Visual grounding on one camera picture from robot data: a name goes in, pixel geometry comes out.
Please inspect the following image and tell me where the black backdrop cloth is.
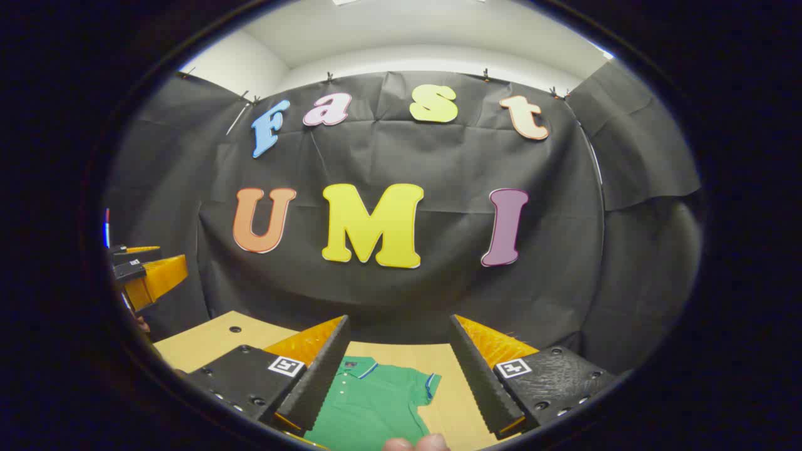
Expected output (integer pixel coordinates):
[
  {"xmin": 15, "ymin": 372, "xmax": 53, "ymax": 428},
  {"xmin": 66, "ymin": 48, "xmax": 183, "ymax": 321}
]
[{"xmin": 103, "ymin": 60, "xmax": 702, "ymax": 376}]

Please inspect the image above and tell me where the green T-shirt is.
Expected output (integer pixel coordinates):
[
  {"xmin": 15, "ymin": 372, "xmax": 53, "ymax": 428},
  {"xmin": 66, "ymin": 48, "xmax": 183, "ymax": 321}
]
[{"xmin": 304, "ymin": 356, "xmax": 442, "ymax": 451}]

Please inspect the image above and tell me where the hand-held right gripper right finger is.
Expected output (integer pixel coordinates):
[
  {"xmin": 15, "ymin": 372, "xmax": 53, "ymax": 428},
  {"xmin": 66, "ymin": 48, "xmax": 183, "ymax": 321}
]
[{"xmin": 447, "ymin": 313, "xmax": 621, "ymax": 440}]

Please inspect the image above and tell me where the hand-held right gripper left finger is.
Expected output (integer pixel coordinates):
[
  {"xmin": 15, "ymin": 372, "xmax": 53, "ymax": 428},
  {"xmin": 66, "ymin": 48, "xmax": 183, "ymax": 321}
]
[{"xmin": 185, "ymin": 314, "xmax": 352, "ymax": 438}]

